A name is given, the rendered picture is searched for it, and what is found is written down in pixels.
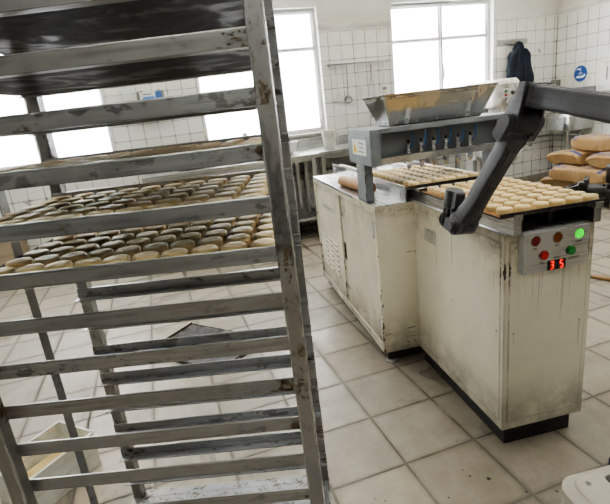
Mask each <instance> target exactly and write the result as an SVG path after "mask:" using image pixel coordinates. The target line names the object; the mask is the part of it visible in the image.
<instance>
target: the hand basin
mask: <svg viewBox="0 0 610 504"><path fill-rule="evenodd" d="M550 83H552V85H556V86H561V79H560V80H551V82H550ZM573 88H578V89H586V90H593V91H602V92H608V93H610V60H604V61H599V62H598V73H597V85H593V86H583V87H573ZM593 126H594V120H589V119H584V118H579V117H575V116H570V115H565V114H560V113H556V114H549V115H546V116H545V130H546V131H565V132H566V136H565V138H566V141H565V150H567V149H569V141H570V142H571V140H572V138H571V136H570V131H574V130H576V131H577V130H580V133H579V134H577V135H581V129H587V128H592V127H593ZM569 138H570V140H569Z"/></svg>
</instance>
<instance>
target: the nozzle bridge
mask: <svg viewBox="0 0 610 504"><path fill-rule="evenodd" d="M503 114H505V112H499V113H482V114H481V115H479V116H471V117H463V118H455V119H447V120H439V121H432V122H424V123H416V124H408V125H400V126H392V127H380V126H371V127H363V128H355V129H348V130H347V132H348V144H349V156H350V162H354V163H356V167H357V179H358V192H359V199H360V200H362V201H364V202H366V203H371V202H374V187H373V173H372V167H377V166H382V165H384V164H392V163H399V162H406V161H413V160H420V159H427V158H435V157H442V156H449V155H456V154H463V153H470V152H478V151H482V168H483V166H484V164H485V162H486V160H487V158H488V157H489V155H490V153H491V151H492V149H493V147H494V145H495V143H496V141H497V140H496V139H495V138H494V137H493V134H492V132H493V130H494V128H495V126H496V124H497V122H498V120H499V118H500V117H501V115H503ZM472 122H475V124H476V127H477V131H476V137H475V138H474V139H473V140H472V146H468V132H469V131H472V138H473V137H474V135H475V125H474V124H473V123H472ZM460 124H463V126H464V137H463V140H462V141H461V142H460V148H456V133H460V140H461V139H462V135H463V128H462V126H461V125H460ZM448 125H450V126H451V129H452V137H451V141H450V142H449V143H448V149H444V143H443V140H444V135H445V134H447V138H448V141H449V139H450V128H449V126H448ZM436 127H438V129H439V141H438V143H437V145H436V151H431V149H432V148H431V141H432V136H435V140H436V142H437V138H438V131H437V129H436ZM423 129H425V130H426V134H427V137H426V144H425V146H424V150H423V151H424V152H423V153H420V152H419V138H422V141H423V144H424V142H425V131H424V130H423ZM410 130H412V131H413V134H414V142H413V146H412V148H411V154H409V155H407V152H406V144H407V139H410V144H411V145H412V132H411V131H410Z"/></svg>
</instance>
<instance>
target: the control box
mask: <svg viewBox="0 0 610 504"><path fill-rule="evenodd" d="M589 226H590V223H586V222H577V223H572V224H566V225H560V226H554V227H549V228H543V229H537V230H531V231H526V232H521V235H519V236H518V273H519V274H521V275H529V274H534V273H539V272H544V271H549V270H555V269H560V268H565V267H570V266H575V265H581V264H586V263H587V255H588V240H589ZM578 229H583V230H584V235H583V236H582V237H581V238H577V237H576V236H575V233H576V231H577V230H578ZM556 233H561V234H562V239H561V241H559V242H555V241H554V235H555V234H556ZM536 236H538V237H539V238H540V243H539V245H537V246H533V245H532V239H533V238H534V237H536ZM569 246H574V247H575V248H576V252H575V253H574V254H573V255H569V254H567V248H568V247H569ZM542 251H547V252H548V253H549V257H548V258H547V259H546V260H542V259H540V253H541V252H542ZM560 259H563V260H564V265H563V267H559V264H560V263H559V261H560ZM551 261H554V268H553V266H551V265H552V264H553V262H552V263H551V265H550V262H551ZM550 266H551V268H553V269H550Z"/></svg>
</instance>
